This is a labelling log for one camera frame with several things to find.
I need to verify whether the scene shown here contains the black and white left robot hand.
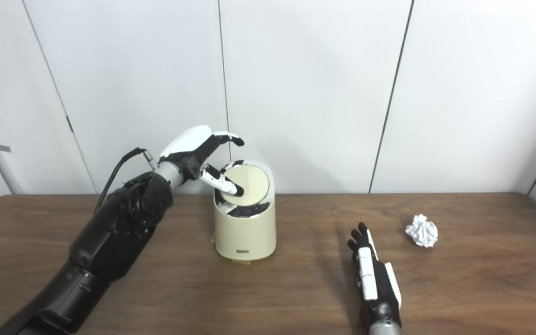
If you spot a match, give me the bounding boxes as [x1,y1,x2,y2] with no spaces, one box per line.
[159,125,245,196]

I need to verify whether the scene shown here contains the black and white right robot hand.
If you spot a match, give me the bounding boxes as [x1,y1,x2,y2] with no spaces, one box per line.
[347,222,402,326]

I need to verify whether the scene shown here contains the white paper ball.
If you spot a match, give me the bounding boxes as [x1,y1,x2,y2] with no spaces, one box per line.
[405,214,439,248]

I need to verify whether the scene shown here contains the cream round bin lid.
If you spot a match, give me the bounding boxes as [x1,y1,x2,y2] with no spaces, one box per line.
[221,164,271,205]

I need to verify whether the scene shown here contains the cream-colored trash bin body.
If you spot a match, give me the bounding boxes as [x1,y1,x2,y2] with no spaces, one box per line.
[213,160,277,262]

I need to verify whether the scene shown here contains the yellow tape under bin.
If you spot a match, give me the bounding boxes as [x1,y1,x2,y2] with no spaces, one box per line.
[210,235,252,266]

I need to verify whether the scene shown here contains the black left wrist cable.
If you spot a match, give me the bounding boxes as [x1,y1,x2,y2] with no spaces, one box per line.
[94,147,159,214]

